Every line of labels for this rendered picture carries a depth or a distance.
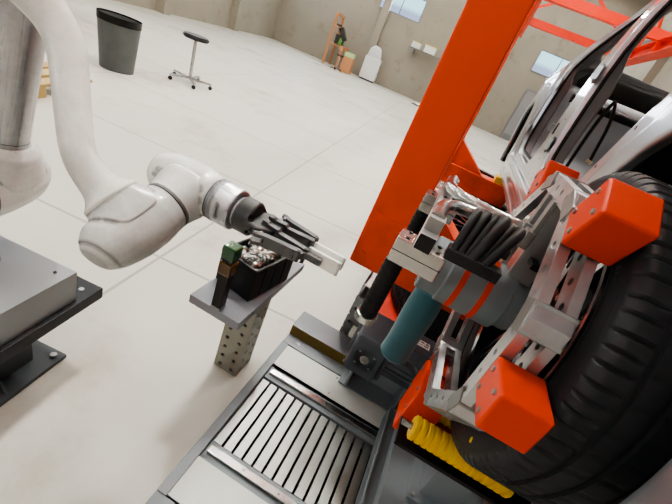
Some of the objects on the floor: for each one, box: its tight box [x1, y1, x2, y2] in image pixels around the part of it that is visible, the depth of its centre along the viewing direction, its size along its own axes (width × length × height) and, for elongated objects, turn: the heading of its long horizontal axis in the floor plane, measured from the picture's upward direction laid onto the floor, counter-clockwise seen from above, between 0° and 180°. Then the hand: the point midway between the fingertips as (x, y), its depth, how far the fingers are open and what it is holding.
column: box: [214, 300, 271, 377], centre depth 136 cm, size 10×10×42 cm
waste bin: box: [96, 8, 143, 75], centre depth 411 cm, size 43×43×55 cm
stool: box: [168, 31, 212, 90], centre depth 476 cm, size 52×55×58 cm
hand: (326, 258), depth 73 cm, fingers closed
